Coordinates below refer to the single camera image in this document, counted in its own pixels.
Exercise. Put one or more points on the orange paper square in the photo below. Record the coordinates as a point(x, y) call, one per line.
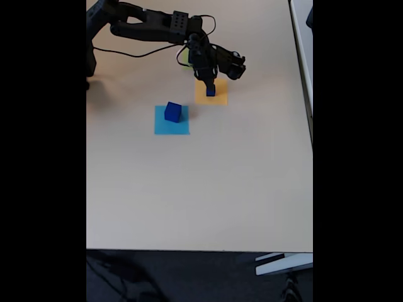
point(201, 97)

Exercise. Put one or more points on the green paper square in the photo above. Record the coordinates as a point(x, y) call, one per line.
point(185, 58)

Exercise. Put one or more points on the white table foot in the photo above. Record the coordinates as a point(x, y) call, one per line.
point(283, 264)

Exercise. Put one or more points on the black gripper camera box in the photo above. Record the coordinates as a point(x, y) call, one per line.
point(234, 66)

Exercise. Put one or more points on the large blue cube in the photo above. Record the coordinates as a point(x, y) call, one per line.
point(172, 112)

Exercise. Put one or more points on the blue paper square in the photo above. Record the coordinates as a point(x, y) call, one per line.
point(163, 129)

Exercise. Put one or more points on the white adjacent table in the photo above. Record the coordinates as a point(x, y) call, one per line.
point(303, 37)

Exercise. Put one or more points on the dark object on adjacent table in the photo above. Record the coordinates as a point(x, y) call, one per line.
point(310, 19)

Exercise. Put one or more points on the small blue cube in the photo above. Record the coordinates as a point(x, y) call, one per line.
point(211, 92)

